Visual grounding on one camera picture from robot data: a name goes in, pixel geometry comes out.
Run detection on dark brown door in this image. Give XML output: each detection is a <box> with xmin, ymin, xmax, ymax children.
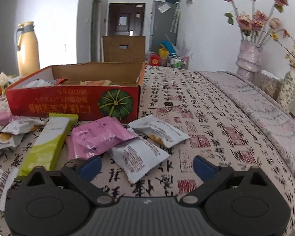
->
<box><xmin>108</xmin><ymin>3</ymin><xmax>146</xmax><ymax>37</ymax></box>

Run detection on white printed snack packet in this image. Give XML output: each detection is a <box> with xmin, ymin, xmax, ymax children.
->
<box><xmin>1</xmin><ymin>117</ymin><xmax>46</xmax><ymax>136</ymax></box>
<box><xmin>0</xmin><ymin>168</ymin><xmax>19</xmax><ymax>210</ymax></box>
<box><xmin>108</xmin><ymin>144</ymin><xmax>174</xmax><ymax>184</ymax></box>
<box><xmin>0</xmin><ymin>131</ymin><xmax>24</xmax><ymax>151</ymax></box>
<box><xmin>128</xmin><ymin>114</ymin><xmax>190</xmax><ymax>148</ymax></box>

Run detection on green white snack packet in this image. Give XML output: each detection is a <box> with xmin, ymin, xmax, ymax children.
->
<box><xmin>16</xmin><ymin>113</ymin><xmax>78</xmax><ymax>179</ymax></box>

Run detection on calligraphy print tablecloth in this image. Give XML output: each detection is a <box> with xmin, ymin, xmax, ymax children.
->
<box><xmin>0</xmin><ymin>65</ymin><xmax>295</xmax><ymax>236</ymax></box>

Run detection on grey refrigerator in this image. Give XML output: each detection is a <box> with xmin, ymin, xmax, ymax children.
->
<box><xmin>149</xmin><ymin>0</ymin><xmax>180</xmax><ymax>53</ymax></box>

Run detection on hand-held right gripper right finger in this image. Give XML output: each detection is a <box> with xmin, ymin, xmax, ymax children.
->
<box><xmin>181</xmin><ymin>155</ymin><xmax>270</xmax><ymax>206</ymax></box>

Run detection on wooden chair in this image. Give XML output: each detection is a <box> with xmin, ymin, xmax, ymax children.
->
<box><xmin>102</xmin><ymin>36</ymin><xmax>146</xmax><ymax>63</ymax></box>

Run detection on red cardboard box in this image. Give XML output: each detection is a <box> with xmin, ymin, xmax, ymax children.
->
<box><xmin>5</xmin><ymin>62</ymin><xmax>146</xmax><ymax>124</ymax></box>

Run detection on glass storage jar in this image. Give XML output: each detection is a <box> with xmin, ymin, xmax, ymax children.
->
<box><xmin>259</xmin><ymin>70</ymin><xmax>281</xmax><ymax>100</ymax></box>

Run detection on pink snack packet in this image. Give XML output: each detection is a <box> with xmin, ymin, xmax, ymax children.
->
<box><xmin>0</xmin><ymin>112</ymin><xmax>13</xmax><ymax>128</ymax></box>
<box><xmin>65</xmin><ymin>117</ymin><xmax>139</xmax><ymax>160</ymax></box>

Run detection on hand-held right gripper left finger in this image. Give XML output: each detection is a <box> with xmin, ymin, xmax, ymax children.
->
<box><xmin>25</xmin><ymin>156</ymin><xmax>115</xmax><ymax>206</ymax></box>

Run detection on dried pink roses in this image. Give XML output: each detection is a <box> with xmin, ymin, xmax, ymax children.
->
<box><xmin>218</xmin><ymin>0</ymin><xmax>289</xmax><ymax>47</ymax></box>

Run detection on pink ribbed vase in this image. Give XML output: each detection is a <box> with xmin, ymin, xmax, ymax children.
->
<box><xmin>236</xmin><ymin>39</ymin><xmax>262</xmax><ymax>80</ymax></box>

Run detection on wire rack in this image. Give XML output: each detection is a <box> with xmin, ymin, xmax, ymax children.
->
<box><xmin>167</xmin><ymin>53</ymin><xmax>189</xmax><ymax>70</ymax></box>

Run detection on floral patterned vase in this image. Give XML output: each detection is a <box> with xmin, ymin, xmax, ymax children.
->
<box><xmin>277</xmin><ymin>70</ymin><xmax>295</xmax><ymax>113</ymax></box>

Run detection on yellow thermos jug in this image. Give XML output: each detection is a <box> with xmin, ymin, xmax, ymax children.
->
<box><xmin>16</xmin><ymin>22</ymin><xmax>40</xmax><ymax>77</ymax></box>

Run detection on blue plastic item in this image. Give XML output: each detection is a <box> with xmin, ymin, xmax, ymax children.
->
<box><xmin>157</xmin><ymin>41</ymin><xmax>176</xmax><ymax>54</ymax></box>

